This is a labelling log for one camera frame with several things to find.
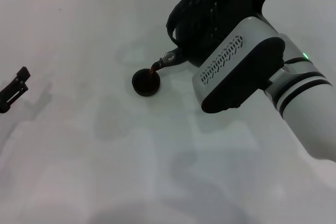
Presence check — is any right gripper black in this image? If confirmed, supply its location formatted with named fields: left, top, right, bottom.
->
left=183, top=0, right=269, bottom=44

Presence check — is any right silver camera mount clamp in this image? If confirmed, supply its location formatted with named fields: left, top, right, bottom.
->
left=264, top=66, right=287, bottom=97

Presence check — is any black round teapot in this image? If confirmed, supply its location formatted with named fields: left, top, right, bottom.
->
left=151, top=0, right=225, bottom=74

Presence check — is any dark small teacup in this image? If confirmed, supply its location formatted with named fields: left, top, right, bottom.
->
left=131, top=68, right=161, bottom=97

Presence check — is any brown tea liquid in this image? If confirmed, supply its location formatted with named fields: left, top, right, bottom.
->
left=148, top=67, right=158, bottom=84

